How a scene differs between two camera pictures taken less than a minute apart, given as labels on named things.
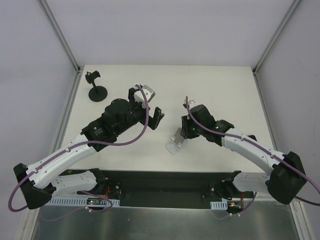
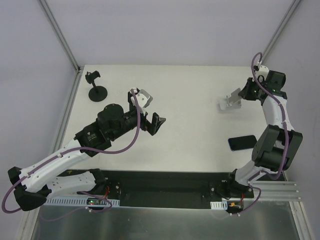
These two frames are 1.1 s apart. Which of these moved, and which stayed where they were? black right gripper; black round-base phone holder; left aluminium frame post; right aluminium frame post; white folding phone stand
Moved: black right gripper; white folding phone stand
Stayed: black round-base phone holder; left aluminium frame post; right aluminium frame post
